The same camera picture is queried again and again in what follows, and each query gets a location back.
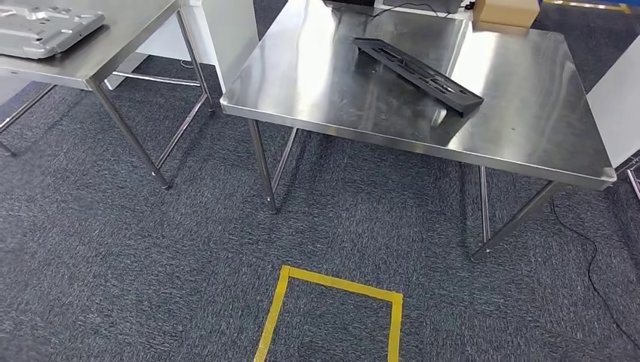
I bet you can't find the black plastic plate bracket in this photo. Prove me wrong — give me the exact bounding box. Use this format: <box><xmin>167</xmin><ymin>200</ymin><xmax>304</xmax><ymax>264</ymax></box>
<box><xmin>351</xmin><ymin>36</ymin><xmax>485</xmax><ymax>119</ymax></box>

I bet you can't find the large steel workbench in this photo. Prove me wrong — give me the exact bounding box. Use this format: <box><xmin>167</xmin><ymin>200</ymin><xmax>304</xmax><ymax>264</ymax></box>
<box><xmin>220</xmin><ymin>0</ymin><xmax>617</xmax><ymax>263</ymax></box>

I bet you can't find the yellow floor tape square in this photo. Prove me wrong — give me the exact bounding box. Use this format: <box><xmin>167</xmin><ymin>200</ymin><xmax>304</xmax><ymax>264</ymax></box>
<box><xmin>253</xmin><ymin>265</ymin><xmax>404</xmax><ymax>362</ymax></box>

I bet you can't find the white cabinet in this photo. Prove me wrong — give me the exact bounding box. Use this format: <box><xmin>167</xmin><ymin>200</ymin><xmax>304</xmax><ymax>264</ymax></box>
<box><xmin>105</xmin><ymin>0</ymin><xmax>261</xmax><ymax>94</ymax></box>

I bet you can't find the steel table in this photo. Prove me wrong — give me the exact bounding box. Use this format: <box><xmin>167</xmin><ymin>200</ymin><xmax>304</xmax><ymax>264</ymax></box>
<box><xmin>0</xmin><ymin>0</ymin><xmax>216</xmax><ymax>191</ymax></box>

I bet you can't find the cardboard box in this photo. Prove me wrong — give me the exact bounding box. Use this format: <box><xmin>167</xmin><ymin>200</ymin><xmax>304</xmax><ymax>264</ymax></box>
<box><xmin>472</xmin><ymin>0</ymin><xmax>541</xmax><ymax>29</ymax></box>

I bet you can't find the white furniture panel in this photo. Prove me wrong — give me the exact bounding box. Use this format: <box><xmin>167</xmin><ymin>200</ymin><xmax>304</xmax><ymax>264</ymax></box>
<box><xmin>586</xmin><ymin>35</ymin><xmax>640</xmax><ymax>168</ymax></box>

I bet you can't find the grey metal panel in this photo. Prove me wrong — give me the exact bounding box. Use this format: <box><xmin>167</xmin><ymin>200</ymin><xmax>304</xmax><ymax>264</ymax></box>
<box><xmin>0</xmin><ymin>5</ymin><xmax>107</xmax><ymax>60</ymax></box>

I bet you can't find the blue yellow-edged platform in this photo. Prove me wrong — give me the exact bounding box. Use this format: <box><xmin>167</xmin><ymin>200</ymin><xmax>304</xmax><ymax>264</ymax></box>
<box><xmin>542</xmin><ymin>0</ymin><xmax>632</xmax><ymax>14</ymax></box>

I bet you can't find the black laptop cable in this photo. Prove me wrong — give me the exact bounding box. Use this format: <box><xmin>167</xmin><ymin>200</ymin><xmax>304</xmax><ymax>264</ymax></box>
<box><xmin>370</xmin><ymin>2</ymin><xmax>476</xmax><ymax>19</ymax></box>

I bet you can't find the black floor cable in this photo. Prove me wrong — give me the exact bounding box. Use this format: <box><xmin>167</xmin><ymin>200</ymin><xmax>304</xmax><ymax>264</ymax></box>
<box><xmin>549</xmin><ymin>195</ymin><xmax>640</xmax><ymax>336</ymax></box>

